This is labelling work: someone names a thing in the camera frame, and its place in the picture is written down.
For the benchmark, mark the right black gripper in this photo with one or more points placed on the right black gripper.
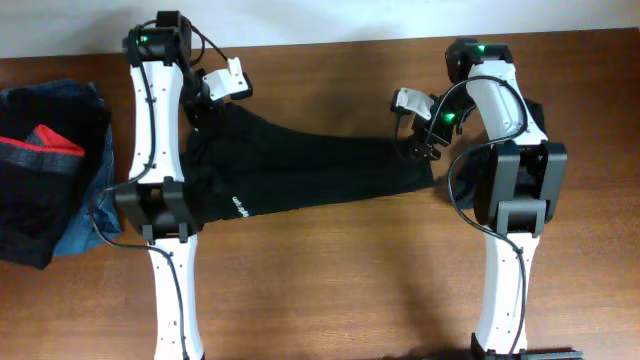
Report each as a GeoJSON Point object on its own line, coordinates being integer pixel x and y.
{"type": "Point", "coordinates": [426, 145]}

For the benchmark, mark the black red folded garment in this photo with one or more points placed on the black red folded garment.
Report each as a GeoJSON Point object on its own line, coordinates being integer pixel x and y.
{"type": "Point", "coordinates": [51, 149]}

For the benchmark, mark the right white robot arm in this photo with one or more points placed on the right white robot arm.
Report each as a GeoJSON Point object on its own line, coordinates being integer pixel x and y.
{"type": "Point", "coordinates": [515, 192]}

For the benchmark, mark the crumpled black garment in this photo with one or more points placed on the crumpled black garment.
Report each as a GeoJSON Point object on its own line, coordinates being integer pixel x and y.
{"type": "Point", "coordinates": [481, 170]}

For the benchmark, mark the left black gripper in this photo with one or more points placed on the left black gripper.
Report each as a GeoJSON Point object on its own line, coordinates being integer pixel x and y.
{"type": "Point", "coordinates": [195, 111]}

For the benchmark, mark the black t-shirt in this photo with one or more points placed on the black t-shirt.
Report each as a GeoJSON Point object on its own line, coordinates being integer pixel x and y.
{"type": "Point", "coordinates": [237, 164]}

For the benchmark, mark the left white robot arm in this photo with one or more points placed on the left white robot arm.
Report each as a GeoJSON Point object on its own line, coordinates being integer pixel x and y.
{"type": "Point", "coordinates": [154, 197]}

